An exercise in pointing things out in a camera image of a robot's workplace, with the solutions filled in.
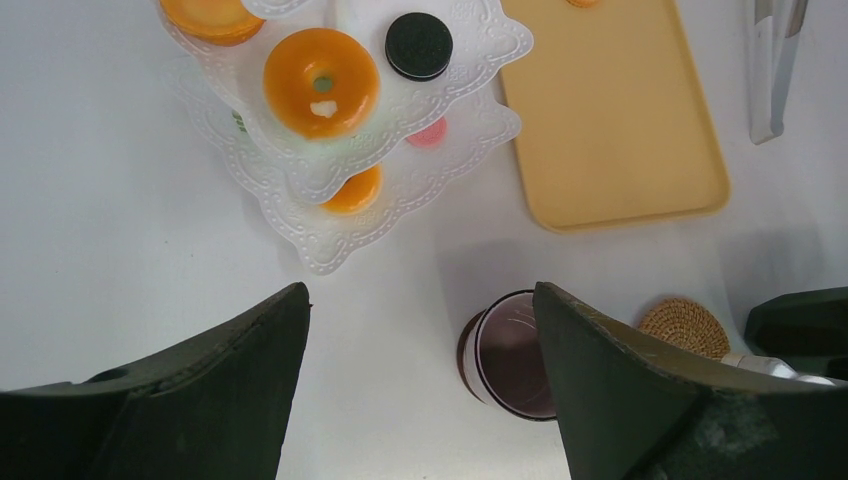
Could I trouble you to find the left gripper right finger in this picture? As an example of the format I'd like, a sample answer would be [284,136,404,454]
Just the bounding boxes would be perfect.
[533,282,847,479]

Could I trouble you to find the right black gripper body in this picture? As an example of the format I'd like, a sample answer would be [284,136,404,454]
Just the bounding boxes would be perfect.
[744,287,847,381]

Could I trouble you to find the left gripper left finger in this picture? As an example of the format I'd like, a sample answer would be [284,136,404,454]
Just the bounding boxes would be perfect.
[1,282,310,479]

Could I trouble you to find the orange donut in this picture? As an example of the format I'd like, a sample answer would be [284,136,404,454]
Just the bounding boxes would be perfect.
[320,164,383,215]
[263,28,381,140]

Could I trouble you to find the green white cake piece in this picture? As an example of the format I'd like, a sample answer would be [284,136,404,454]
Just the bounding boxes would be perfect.
[231,110,247,133]

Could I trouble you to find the metal serving tongs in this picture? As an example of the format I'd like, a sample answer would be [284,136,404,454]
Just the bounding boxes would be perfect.
[749,0,809,145]

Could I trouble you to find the white three-tier dessert stand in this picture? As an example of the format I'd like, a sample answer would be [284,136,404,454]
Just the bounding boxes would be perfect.
[155,1,534,275]

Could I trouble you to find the pink macaron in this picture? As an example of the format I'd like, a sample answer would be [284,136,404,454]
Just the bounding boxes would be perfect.
[406,117,448,148]

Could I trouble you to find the orange egg tart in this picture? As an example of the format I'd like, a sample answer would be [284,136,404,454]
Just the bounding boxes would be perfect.
[159,0,265,47]

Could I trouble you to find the black sandwich cookie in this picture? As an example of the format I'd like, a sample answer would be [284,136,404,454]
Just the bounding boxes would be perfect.
[384,12,454,82]

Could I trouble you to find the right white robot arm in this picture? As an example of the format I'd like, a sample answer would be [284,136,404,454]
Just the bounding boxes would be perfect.
[721,287,847,387]

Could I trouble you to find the woven rattan coaster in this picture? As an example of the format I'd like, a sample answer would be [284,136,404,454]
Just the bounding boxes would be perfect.
[637,297,731,360]

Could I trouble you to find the yellow serving tray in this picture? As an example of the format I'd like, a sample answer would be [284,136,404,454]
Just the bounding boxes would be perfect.
[501,1,731,233]

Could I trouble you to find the small orange cookie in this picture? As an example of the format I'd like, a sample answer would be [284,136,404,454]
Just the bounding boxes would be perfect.
[566,0,600,8]

